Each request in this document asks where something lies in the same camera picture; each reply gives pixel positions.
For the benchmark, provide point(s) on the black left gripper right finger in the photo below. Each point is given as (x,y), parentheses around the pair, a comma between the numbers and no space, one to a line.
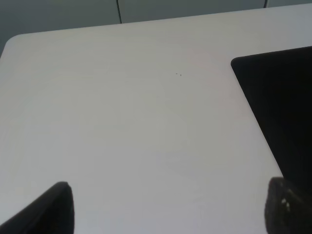
(288,209)

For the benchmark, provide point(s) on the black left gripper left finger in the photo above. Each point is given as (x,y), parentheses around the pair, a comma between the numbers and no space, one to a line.
(50,213)

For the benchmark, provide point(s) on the black rectangular mouse pad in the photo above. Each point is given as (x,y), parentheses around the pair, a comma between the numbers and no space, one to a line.
(278,88)

